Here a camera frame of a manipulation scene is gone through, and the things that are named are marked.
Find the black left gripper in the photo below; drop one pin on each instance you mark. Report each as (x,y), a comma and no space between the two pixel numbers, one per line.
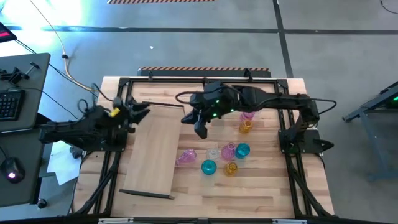
(126,109)

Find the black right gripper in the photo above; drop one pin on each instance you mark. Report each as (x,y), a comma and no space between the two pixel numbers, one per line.
(203,101)

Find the pink wavy-ribbed bulb vase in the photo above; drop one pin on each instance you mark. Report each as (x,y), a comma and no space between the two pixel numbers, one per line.
(186,156)

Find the small clear square vase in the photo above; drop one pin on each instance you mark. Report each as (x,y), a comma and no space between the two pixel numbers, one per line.
(213,153)

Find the pink ribbed flared-neck vase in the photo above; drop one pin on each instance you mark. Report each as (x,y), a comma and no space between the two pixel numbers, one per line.
(228,152)

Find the teal embossed medallion vase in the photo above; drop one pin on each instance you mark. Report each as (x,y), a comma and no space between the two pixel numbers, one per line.
(209,167)

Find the tall teal diamond-pattern vase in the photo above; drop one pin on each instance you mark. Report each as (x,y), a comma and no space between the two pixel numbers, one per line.
(242,151)

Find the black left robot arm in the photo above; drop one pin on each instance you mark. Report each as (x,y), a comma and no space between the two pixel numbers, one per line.
(77,130)

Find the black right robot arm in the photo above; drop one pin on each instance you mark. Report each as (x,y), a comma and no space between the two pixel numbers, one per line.
(280,99)

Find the yellow tag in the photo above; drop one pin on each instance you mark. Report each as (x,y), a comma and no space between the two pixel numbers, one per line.
(114,112)

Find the light wooden board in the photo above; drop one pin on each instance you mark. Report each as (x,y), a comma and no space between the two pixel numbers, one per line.
(155,146)

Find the black mat with hazard stripe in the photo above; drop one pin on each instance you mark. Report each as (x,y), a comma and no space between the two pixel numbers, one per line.
(202,73)

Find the small yellow ribbed vase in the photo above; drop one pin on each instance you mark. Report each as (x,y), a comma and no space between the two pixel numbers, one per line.
(245,127)

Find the pink ribbed bottle vase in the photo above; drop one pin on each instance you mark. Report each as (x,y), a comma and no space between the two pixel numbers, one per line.
(247,116)

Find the large yellow ribbed vase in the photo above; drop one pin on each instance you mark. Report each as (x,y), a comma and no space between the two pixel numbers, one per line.
(230,169)

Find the white paper sheets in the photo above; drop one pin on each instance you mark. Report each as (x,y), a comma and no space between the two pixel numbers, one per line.
(62,165)

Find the grey side desk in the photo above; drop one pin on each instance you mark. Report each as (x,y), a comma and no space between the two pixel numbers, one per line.
(31,77)

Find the black keyboard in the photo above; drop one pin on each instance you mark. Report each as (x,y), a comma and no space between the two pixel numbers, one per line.
(11,104)

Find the black desk clamp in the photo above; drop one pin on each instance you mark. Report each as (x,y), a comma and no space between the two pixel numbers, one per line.
(14,76)

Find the black caster wheel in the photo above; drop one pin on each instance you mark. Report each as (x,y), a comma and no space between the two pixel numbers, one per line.
(42,203)

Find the black computer mouse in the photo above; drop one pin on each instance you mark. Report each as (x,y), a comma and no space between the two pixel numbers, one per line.
(12,169)

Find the device with red screen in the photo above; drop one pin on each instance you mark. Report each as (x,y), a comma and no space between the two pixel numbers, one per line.
(6,32)

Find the neighbouring dark table frame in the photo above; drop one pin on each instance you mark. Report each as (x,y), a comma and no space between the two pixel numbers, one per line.
(370,107)

